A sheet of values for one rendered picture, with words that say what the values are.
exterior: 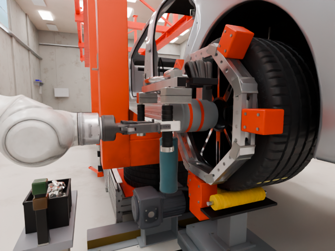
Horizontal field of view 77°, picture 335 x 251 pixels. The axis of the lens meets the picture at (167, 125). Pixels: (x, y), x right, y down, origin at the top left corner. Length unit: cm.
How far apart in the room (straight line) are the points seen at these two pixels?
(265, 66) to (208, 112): 27
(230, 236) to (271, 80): 73
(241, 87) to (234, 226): 68
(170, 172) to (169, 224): 56
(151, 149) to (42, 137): 97
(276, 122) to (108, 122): 46
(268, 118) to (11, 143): 57
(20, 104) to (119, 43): 90
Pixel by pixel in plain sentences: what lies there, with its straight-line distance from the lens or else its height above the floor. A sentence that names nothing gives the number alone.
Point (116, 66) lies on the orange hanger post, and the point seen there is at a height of 110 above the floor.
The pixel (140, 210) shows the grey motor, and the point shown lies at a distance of 118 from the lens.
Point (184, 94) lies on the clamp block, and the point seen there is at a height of 93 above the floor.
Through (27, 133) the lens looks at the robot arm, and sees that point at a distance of 39.
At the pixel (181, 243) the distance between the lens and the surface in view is 133.
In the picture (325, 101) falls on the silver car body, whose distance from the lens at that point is 70.
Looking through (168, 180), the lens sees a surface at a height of 54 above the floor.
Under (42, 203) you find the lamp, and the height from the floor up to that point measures 59.
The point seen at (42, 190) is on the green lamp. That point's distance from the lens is 78.
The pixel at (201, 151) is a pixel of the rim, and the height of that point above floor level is 65.
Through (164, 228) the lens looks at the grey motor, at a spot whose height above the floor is 10.
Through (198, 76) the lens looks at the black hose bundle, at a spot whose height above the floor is 98.
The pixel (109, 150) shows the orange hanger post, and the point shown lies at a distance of 125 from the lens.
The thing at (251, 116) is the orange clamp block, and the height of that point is 86.
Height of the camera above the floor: 90
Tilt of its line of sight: 6 degrees down
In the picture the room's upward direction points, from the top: straight up
